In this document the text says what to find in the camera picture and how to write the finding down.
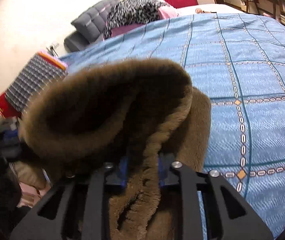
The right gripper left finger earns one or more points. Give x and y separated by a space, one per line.
76 207

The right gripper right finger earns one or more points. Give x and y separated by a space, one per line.
208 207

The brown fleece pants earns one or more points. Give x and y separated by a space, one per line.
135 109

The blue patterned bedspread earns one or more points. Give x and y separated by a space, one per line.
238 61

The dark plaid pillow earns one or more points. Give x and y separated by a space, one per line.
34 76

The orange pink pillow edge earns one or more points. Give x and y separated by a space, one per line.
52 60

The grey tufted cushion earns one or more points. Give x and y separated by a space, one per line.
89 26

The leopard print cloth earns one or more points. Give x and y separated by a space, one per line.
128 12

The white wall socket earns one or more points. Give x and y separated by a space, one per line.
52 50

